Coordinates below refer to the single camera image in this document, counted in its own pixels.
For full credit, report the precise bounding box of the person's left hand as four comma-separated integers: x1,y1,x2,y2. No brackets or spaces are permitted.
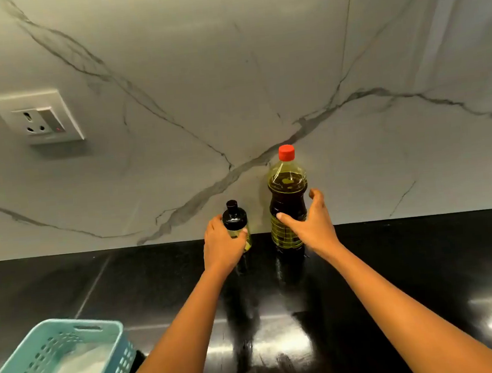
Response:
200,213,252,279

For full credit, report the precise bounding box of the person's right hand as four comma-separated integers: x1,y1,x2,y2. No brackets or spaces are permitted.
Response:
274,186,344,264

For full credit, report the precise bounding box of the small black-capped oil dispenser bottle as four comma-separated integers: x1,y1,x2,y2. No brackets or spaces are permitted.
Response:
221,198,253,255

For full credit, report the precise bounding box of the large red-capped oil bottle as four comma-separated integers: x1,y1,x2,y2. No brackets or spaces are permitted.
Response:
263,143,314,252

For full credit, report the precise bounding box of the person's right forearm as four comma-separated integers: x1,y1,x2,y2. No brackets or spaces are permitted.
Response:
322,230,492,373

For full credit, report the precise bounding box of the person's left forearm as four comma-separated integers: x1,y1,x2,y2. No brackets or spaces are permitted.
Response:
101,265,240,373

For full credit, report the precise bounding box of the teal plastic basket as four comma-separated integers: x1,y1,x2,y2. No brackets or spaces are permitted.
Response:
0,312,139,373

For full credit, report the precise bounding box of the white wall power socket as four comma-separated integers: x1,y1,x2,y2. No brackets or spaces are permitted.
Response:
0,86,86,149

